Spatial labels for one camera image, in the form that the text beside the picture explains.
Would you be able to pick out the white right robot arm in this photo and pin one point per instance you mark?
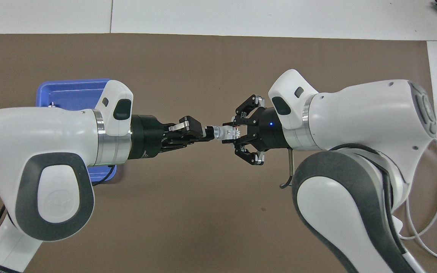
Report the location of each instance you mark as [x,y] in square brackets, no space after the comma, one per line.
[355,113]

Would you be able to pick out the blue plastic tray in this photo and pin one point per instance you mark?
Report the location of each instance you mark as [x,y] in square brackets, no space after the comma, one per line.
[70,94]

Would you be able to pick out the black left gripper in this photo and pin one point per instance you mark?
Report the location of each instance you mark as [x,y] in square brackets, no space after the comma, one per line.
[146,138]

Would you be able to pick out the brown table mat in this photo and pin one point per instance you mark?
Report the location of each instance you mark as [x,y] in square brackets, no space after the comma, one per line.
[203,208]

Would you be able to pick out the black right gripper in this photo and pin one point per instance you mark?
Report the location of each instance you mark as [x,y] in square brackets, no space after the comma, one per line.
[266,131]

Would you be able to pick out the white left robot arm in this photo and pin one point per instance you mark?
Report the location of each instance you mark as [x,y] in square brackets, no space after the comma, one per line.
[32,132]

